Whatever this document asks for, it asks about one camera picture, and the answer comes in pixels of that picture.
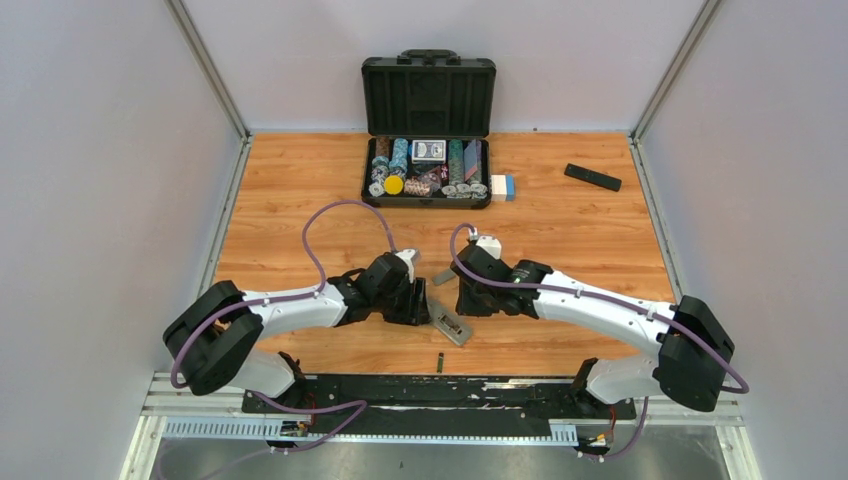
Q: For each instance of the black poker chip case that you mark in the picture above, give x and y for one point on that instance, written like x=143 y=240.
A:
x=428 y=95

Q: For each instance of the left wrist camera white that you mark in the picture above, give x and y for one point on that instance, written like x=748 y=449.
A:
x=410 y=257

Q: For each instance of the grey remote control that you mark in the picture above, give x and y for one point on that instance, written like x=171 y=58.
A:
x=437 y=310

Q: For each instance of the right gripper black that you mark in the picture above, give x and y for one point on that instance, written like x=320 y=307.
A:
x=466 y=308

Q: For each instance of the yellow poker chip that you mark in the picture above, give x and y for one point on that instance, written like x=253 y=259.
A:
x=394 y=185

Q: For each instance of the green poker chip stack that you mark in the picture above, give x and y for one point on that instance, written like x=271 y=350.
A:
x=455 y=162

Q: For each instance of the black remote control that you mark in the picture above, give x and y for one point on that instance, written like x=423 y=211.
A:
x=593 y=177

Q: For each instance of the white blue card box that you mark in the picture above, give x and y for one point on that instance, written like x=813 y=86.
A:
x=502 y=188

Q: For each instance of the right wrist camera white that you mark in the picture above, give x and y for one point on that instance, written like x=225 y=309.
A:
x=488 y=243

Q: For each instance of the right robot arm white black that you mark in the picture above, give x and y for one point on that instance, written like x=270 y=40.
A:
x=684 y=352

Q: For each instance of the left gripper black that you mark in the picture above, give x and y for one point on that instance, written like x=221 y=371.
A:
x=415 y=313

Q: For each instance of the grey battery cover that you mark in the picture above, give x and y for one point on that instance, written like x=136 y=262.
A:
x=443 y=277

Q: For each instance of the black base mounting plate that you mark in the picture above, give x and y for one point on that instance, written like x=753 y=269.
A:
x=489 y=406

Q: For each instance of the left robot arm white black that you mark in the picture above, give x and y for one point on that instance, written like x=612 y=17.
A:
x=213 y=342

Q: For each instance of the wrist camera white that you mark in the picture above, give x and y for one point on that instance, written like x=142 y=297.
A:
x=488 y=243
x=410 y=257

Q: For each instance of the teal poker chip stack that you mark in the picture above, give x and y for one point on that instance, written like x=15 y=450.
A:
x=398 y=164

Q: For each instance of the blue playing card deck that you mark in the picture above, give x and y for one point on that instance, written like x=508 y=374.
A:
x=428 y=151

